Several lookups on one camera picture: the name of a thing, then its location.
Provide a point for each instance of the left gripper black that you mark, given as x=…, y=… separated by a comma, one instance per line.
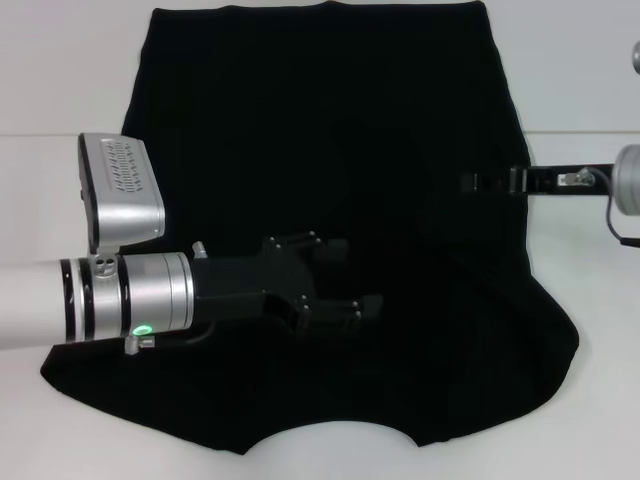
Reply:
x=250, y=287

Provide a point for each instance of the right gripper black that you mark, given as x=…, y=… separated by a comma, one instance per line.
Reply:
x=542, y=181

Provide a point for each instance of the black shirt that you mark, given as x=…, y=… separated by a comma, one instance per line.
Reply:
x=320, y=100

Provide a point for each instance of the left robot arm silver white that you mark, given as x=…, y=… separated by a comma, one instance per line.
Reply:
x=50, y=300

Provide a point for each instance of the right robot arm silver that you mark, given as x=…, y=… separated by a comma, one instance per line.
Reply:
x=627, y=180

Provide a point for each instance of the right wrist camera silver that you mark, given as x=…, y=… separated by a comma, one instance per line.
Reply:
x=636, y=57

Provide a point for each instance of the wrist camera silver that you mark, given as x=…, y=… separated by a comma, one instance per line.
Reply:
x=125, y=190
x=636, y=57

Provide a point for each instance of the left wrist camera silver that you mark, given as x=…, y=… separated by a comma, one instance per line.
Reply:
x=125, y=190

